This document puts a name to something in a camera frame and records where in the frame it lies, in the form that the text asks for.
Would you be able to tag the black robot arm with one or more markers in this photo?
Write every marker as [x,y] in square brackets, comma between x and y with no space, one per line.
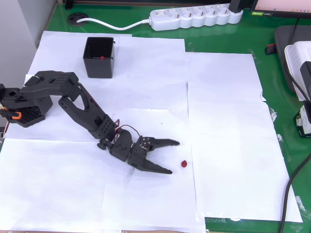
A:
[92,121]

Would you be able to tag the black open box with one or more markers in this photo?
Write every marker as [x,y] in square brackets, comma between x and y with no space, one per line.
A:
[99,69]

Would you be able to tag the clear tape scrap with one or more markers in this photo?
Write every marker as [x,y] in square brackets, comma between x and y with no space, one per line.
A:
[300,204]
[272,114]
[280,138]

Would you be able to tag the white power strip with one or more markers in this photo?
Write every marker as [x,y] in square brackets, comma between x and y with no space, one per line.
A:
[194,20]

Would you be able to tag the black orange table clamp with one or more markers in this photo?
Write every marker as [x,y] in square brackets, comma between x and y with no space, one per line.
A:
[14,115]

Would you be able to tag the small red black object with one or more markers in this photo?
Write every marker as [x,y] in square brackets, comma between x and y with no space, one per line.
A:
[270,49]

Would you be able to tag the green desk mat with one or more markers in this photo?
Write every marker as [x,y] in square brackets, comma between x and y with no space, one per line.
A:
[267,29]

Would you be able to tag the black plug adapter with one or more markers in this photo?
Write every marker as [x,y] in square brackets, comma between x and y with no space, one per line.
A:
[235,4]

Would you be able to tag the gray pad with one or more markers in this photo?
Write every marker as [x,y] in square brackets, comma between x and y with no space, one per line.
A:
[284,38]

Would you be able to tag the white device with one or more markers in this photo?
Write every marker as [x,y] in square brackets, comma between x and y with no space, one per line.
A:
[295,52]

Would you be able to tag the black computer monitor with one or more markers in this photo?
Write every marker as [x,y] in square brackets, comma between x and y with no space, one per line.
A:
[279,7]

